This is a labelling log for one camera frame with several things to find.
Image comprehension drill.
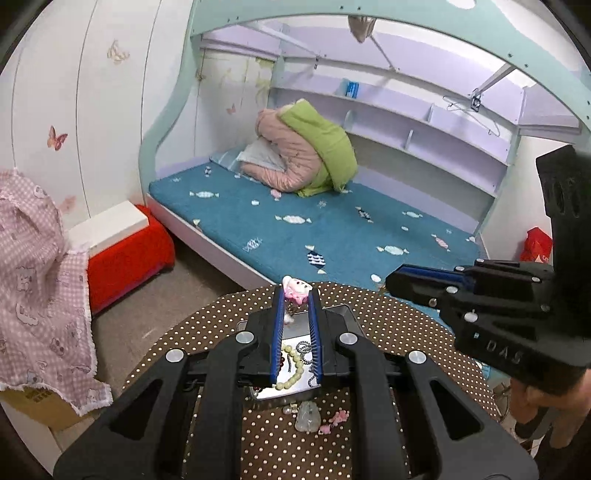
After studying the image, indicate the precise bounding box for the pink and green jacket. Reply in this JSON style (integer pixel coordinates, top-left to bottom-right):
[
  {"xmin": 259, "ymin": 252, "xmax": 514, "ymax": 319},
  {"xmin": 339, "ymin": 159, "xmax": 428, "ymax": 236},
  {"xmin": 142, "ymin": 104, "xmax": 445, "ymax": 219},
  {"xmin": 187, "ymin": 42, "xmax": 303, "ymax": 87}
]
[{"xmin": 238, "ymin": 98, "xmax": 358, "ymax": 197}]

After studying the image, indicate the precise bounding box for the lilac wall shelf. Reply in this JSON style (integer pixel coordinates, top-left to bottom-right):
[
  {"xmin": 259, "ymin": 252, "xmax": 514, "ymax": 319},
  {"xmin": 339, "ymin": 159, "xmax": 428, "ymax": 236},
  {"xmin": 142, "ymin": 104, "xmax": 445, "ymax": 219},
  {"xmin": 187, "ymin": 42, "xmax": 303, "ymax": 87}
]
[{"xmin": 200, "ymin": 20, "xmax": 583, "ymax": 232}]

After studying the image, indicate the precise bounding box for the pink bead earring piece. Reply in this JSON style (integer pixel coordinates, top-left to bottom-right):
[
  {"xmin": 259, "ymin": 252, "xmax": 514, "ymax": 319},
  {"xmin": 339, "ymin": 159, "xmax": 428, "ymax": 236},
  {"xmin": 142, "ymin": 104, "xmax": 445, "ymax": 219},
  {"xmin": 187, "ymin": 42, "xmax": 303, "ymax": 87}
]
[{"xmin": 318, "ymin": 409, "xmax": 349, "ymax": 435}]

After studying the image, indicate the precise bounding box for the pale jade pendant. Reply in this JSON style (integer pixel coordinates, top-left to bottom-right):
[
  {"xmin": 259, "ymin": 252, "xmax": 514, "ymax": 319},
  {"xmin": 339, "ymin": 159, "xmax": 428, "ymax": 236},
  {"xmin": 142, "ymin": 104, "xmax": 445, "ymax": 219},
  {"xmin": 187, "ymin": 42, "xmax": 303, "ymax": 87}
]
[{"xmin": 294, "ymin": 401, "xmax": 322, "ymax": 433}]

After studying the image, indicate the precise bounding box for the teal bed mattress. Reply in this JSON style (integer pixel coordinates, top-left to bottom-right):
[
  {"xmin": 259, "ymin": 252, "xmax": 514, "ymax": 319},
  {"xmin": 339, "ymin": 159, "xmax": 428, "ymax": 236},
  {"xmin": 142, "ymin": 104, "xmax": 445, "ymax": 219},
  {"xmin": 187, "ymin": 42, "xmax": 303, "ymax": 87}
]
[{"xmin": 149, "ymin": 161, "xmax": 481, "ymax": 291}]

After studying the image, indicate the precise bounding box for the grey metal tin box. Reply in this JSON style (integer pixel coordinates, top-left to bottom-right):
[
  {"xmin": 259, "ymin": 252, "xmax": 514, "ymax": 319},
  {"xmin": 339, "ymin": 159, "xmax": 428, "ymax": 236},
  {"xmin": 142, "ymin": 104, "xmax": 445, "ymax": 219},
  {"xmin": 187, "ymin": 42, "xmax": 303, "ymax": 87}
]
[{"xmin": 245, "ymin": 305, "xmax": 365, "ymax": 410}]

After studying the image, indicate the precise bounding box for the pearl bead cluster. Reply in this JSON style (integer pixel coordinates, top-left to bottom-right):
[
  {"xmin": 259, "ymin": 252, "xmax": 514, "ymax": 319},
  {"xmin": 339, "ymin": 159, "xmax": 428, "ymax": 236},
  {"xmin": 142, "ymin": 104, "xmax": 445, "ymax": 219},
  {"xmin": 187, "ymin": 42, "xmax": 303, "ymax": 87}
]
[{"xmin": 283, "ymin": 403, "xmax": 298, "ymax": 415}]

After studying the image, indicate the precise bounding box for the cardboard box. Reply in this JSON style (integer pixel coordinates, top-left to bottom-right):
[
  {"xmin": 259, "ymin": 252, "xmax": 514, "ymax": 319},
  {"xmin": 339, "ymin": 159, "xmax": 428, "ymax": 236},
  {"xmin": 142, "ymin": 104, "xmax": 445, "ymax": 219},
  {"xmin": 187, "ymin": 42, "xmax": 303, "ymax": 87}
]
[{"xmin": 1, "ymin": 387, "xmax": 91, "ymax": 431}]

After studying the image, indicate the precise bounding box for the mint green bed frame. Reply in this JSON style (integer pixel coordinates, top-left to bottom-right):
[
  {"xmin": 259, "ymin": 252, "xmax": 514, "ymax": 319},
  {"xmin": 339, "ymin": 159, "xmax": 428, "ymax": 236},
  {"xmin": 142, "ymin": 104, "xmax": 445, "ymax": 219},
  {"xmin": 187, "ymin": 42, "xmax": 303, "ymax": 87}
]
[{"xmin": 138, "ymin": 1, "xmax": 590, "ymax": 193}]

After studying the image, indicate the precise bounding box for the white box on ottoman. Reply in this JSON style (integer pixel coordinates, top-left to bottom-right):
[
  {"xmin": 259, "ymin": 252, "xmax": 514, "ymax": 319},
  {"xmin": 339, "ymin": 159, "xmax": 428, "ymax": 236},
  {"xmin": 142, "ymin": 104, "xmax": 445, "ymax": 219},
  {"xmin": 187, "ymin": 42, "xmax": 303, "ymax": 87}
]
[{"xmin": 67, "ymin": 201, "xmax": 149, "ymax": 258}]

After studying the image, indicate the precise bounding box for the red bag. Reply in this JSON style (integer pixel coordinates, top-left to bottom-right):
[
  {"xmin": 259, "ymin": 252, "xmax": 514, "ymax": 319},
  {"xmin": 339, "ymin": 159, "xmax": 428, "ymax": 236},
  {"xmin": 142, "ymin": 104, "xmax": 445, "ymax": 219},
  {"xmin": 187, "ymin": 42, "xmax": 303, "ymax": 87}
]
[{"xmin": 520, "ymin": 227, "xmax": 553, "ymax": 264}]

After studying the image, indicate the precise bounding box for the pink white charm cluster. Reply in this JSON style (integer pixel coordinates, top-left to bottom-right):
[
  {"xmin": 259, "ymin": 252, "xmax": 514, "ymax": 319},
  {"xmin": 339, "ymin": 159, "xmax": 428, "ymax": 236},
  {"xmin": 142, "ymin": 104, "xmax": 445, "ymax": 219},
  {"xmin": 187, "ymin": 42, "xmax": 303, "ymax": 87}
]
[{"xmin": 281, "ymin": 276, "xmax": 312, "ymax": 326}]

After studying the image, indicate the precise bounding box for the wire clothes hanger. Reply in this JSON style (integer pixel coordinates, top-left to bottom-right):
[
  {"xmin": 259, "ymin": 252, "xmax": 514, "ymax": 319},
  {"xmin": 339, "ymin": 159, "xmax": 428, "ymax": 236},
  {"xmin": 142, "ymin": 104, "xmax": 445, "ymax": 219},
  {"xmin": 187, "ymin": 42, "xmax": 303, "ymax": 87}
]
[{"xmin": 442, "ymin": 95, "xmax": 501, "ymax": 138}]

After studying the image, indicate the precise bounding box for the pink butterfly wall sticker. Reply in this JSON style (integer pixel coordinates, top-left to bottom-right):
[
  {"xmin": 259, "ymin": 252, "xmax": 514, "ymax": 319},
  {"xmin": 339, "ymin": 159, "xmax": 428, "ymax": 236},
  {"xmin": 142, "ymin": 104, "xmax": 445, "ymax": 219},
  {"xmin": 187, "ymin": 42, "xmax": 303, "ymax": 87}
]
[{"xmin": 47, "ymin": 125, "xmax": 68, "ymax": 151}]

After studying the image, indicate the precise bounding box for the blue small box on shelf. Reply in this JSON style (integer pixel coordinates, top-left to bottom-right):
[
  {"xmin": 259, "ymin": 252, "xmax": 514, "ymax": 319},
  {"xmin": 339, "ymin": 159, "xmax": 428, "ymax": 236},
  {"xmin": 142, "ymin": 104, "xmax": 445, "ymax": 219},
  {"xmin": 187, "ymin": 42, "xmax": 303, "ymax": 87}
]
[{"xmin": 344, "ymin": 80, "xmax": 360, "ymax": 99}]

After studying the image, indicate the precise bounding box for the red storage ottoman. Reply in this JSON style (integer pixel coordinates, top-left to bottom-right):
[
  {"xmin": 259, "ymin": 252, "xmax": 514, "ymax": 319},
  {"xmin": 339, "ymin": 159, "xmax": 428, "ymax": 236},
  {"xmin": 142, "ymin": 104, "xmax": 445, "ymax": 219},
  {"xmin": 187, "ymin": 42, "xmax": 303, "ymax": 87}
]
[{"xmin": 87, "ymin": 205, "xmax": 175, "ymax": 314}]

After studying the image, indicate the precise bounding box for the pink patterned cloth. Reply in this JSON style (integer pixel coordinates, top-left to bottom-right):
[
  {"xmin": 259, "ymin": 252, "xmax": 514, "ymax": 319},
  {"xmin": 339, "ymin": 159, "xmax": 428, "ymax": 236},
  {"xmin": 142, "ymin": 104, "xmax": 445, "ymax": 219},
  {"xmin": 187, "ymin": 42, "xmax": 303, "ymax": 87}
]
[{"xmin": 1, "ymin": 170, "xmax": 113, "ymax": 416}]

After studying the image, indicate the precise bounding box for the cream bead bracelet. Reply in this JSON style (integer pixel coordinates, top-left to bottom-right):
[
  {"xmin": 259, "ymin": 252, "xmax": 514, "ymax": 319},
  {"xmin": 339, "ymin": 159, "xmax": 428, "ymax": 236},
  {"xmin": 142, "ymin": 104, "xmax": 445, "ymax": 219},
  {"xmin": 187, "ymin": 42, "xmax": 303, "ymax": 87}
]
[{"xmin": 274, "ymin": 344, "xmax": 307, "ymax": 392}]

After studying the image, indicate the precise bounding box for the person's right hand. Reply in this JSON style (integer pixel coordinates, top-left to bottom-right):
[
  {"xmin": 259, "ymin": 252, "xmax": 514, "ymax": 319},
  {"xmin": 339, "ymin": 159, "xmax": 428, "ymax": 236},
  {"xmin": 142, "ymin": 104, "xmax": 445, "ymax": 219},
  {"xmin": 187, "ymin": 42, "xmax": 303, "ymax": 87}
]
[{"xmin": 510, "ymin": 370, "xmax": 590, "ymax": 449}]

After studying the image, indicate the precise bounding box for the grey white pillow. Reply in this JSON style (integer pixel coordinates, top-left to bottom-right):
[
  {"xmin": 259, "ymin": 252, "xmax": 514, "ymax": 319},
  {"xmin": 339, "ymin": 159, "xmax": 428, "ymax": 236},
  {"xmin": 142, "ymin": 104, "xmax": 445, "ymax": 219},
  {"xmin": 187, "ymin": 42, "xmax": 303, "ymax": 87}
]
[{"xmin": 238, "ymin": 137, "xmax": 287, "ymax": 172}]

